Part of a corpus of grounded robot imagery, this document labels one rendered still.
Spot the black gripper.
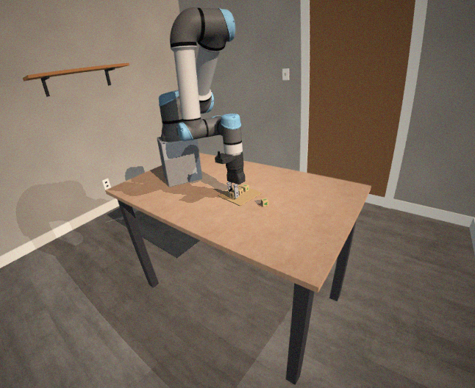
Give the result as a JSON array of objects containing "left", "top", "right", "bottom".
[{"left": 215, "top": 143, "right": 246, "bottom": 198}]

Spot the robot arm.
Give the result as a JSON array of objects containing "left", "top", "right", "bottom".
[{"left": 159, "top": 7, "right": 242, "bottom": 145}]

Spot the tan flat mat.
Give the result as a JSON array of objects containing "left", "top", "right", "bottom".
[{"left": 219, "top": 188, "right": 262, "bottom": 206}]

